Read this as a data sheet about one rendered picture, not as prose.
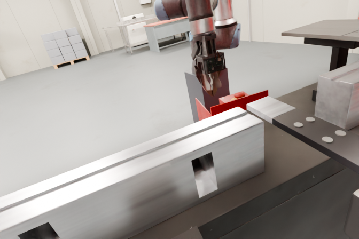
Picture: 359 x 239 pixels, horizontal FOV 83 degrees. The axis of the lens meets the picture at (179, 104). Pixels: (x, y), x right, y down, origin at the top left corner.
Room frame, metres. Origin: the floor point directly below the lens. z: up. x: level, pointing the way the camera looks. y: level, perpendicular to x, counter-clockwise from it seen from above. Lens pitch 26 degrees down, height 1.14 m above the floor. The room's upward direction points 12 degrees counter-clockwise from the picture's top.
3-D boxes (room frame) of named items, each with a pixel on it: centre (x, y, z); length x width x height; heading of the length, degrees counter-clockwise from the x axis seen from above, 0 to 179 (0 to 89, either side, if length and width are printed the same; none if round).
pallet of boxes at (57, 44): (7.67, 3.46, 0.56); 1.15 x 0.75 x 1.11; 113
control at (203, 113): (0.64, -0.18, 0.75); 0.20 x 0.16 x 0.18; 100
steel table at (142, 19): (7.44, 0.40, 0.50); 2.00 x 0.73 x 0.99; 113
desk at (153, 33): (6.66, -0.24, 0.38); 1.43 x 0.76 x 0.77; 113
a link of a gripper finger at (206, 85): (0.64, -0.11, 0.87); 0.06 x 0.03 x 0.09; 10
